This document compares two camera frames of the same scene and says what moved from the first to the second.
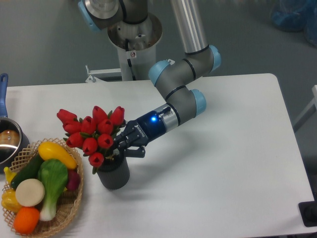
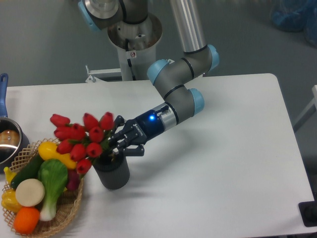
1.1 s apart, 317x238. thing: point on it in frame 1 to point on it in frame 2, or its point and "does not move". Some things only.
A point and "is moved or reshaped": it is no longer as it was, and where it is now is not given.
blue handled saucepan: x=13 y=144 does not move
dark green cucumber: x=28 y=170 does not move
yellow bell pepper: x=9 y=201 does not move
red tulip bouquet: x=94 y=134 is moved or reshaped
